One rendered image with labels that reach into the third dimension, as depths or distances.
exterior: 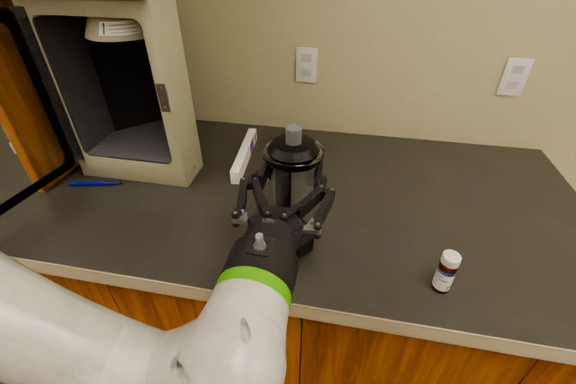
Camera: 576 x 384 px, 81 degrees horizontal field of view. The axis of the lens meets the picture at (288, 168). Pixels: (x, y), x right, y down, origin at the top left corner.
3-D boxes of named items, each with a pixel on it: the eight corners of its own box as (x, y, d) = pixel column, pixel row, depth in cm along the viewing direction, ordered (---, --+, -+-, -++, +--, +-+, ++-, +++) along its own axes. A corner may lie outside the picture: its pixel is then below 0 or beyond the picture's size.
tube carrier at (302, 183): (272, 217, 77) (270, 132, 65) (320, 223, 75) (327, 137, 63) (260, 252, 68) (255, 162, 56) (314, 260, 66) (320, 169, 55)
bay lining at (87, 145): (134, 115, 113) (100, -3, 93) (207, 122, 109) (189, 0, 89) (84, 153, 93) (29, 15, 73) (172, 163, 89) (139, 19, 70)
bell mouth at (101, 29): (114, 24, 91) (108, 1, 88) (176, 27, 88) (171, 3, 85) (67, 40, 76) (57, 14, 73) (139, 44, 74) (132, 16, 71)
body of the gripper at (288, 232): (297, 240, 43) (308, 195, 50) (233, 231, 44) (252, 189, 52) (296, 279, 47) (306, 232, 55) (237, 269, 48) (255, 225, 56)
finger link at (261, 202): (274, 233, 52) (265, 235, 51) (257, 189, 61) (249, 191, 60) (273, 213, 50) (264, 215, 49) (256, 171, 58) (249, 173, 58)
